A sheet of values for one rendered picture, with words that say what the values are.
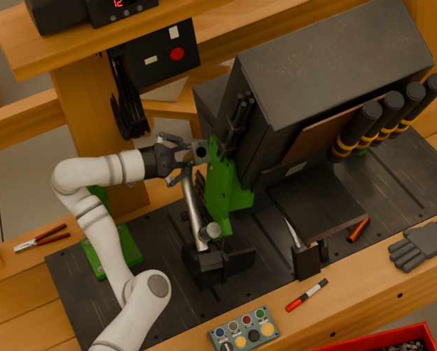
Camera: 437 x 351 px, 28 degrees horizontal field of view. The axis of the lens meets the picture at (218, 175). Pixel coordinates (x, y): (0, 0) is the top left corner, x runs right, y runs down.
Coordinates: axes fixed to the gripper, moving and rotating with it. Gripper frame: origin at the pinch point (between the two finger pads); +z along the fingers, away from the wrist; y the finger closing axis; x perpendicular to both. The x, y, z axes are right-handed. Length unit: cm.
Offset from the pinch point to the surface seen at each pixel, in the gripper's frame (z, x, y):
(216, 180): 2.8, -2.9, -7.3
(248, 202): 9.6, -2.7, -13.9
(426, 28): 82, 12, 24
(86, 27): -21.2, -6.1, 32.0
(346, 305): 27, -7, -43
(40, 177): -1, 201, 17
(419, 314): 99, 75, -66
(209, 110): 8.0, 5.3, 10.4
